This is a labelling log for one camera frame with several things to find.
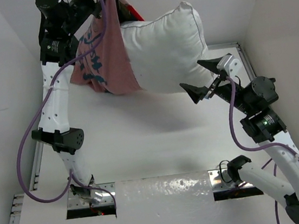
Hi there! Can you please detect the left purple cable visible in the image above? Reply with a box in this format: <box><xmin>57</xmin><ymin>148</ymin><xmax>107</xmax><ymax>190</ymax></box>
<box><xmin>0</xmin><ymin>0</ymin><xmax>131</xmax><ymax>218</ymax></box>

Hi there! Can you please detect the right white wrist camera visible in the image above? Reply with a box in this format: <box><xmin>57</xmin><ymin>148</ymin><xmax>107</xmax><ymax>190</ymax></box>
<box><xmin>217</xmin><ymin>54</ymin><xmax>243</xmax><ymax>78</ymax></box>

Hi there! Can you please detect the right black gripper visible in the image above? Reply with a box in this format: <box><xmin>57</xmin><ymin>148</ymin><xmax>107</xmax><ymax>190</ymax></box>
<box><xmin>177</xmin><ymin>53</ymin><xmax>252</xmax><ymax>121</ymax></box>

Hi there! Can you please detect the red patterned pillowcase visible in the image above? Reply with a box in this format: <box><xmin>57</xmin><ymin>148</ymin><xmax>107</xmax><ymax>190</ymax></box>
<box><xmin>70</xmin><ymin>0</ymin><xmax>144</xmax><ymax>95</ymax></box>

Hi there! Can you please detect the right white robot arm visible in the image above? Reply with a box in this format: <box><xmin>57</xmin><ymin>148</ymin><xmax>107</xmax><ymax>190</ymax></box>
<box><xmin>180</xmin><ymin>54</ymin><xmax>299</xmax><ymax>224</ymax></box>

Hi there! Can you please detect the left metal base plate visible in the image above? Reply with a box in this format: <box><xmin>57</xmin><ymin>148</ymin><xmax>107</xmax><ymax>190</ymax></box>
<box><xmin>67</xmin><ymin>183</ymin><xmax>116</xmax><ymax>210</ymax></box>

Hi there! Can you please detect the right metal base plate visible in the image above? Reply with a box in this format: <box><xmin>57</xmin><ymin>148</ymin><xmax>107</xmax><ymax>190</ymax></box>
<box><xmin>208</xmin><ymin>168</ymin><xmax>254</xmax><ymax>192</ymax></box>

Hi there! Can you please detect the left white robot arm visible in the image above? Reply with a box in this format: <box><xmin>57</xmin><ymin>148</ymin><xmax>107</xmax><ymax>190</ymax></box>
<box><xmin>31</xmin><ymin>0</ymin><xmax>107</xmax><ymax>194</ymax></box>

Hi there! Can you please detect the metal base plate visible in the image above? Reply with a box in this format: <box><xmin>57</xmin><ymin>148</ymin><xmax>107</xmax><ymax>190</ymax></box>
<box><xmin>67</xmin><ymin>183</ymin><xmax>116</xmax><ymax>210</ymax></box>
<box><xmin>208</xmin><ymin>168</ymin><xmax>254</xmax><ymax>192</ymax></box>

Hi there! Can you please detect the white pillow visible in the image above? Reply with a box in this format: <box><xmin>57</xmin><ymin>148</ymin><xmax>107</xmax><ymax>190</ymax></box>
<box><xmin>121</xmin><ymin>2</ymin><xmax>214</xmax><ymax>94</ymax></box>

